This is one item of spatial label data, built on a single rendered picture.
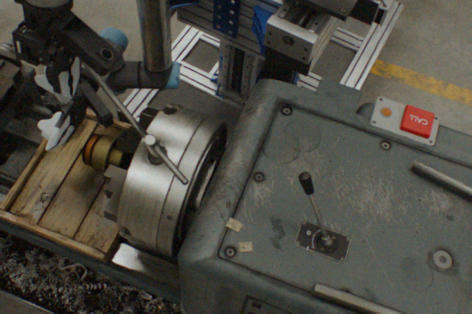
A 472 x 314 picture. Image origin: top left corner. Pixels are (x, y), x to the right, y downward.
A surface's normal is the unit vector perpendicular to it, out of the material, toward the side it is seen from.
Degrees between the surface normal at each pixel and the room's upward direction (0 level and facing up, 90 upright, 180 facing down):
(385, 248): 0
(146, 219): 60
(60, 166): 0
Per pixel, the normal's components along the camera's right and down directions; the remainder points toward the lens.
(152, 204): -0.22, 0.22
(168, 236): -0.31, 0.52
